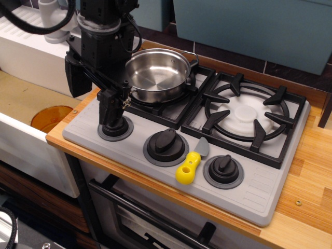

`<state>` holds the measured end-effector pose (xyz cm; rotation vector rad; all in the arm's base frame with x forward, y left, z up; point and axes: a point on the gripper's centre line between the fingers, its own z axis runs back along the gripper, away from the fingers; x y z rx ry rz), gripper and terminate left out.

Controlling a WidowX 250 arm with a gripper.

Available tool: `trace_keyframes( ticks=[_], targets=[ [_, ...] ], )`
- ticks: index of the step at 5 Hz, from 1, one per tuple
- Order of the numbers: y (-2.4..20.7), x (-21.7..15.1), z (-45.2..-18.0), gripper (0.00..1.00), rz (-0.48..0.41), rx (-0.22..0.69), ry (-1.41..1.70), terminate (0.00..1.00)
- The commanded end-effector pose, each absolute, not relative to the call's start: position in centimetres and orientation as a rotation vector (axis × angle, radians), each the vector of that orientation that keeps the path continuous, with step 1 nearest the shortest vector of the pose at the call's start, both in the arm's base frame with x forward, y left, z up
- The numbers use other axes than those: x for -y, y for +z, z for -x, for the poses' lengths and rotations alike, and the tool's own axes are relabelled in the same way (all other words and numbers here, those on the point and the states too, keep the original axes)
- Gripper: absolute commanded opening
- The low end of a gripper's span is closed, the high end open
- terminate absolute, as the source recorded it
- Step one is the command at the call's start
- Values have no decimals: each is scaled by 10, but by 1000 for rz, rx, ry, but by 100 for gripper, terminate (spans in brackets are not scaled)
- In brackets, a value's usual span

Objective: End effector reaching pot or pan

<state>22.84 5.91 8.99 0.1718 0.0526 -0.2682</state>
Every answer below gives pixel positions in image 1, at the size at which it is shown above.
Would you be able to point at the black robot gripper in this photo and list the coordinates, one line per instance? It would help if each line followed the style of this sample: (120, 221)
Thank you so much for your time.
(100, 46)

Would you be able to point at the white toy sink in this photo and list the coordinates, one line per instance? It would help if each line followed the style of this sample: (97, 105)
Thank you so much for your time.
(32, 79)

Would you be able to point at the white burner cap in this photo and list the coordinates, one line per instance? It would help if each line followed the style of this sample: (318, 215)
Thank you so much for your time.
(244, 110)

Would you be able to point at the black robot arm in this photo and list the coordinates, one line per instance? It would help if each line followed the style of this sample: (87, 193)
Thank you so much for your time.
(105, 12)

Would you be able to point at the black stove knob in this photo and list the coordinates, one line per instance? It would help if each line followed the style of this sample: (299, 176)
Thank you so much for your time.
(118, 132)
(223, 172)
(166, 148)

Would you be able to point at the oven door with black handle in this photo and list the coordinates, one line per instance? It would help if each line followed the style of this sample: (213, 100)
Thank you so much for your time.
(202, 241)

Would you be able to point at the stainless steel pot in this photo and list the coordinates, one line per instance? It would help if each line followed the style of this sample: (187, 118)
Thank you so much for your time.
(159, 75)

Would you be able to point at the black right burner grate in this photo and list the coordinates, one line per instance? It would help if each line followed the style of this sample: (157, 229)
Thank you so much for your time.
(267, 148)

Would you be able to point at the yellow handled toy knife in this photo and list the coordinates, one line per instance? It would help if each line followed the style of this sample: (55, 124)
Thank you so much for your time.
(186, 172)

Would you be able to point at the grey toy faucet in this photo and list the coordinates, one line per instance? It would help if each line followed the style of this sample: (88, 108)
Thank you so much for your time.
(51, 15)

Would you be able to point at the black burner grate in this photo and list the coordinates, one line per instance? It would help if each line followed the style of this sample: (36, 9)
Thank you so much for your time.
(267, 148)
(173, 113)

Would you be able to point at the black middle stove knob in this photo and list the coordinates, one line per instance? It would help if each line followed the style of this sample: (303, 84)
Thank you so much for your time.
(166, 148)

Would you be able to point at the grey toy stove top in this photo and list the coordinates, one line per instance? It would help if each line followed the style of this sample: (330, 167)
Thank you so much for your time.
(254, 199)

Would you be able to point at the orange plastic bowl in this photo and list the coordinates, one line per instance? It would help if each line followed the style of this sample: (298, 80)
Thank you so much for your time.
(48, 118)

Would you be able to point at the black right stove knob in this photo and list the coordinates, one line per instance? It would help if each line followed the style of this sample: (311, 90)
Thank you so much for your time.
(223, 172)

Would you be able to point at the black left burner grate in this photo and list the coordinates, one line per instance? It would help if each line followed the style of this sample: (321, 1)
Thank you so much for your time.
(173, 113)

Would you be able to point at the teal box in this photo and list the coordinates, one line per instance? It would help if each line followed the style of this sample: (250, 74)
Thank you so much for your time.
(295, 34)

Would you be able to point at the black left stove knob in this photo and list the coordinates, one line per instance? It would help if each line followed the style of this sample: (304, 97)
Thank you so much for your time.
(118, 132)

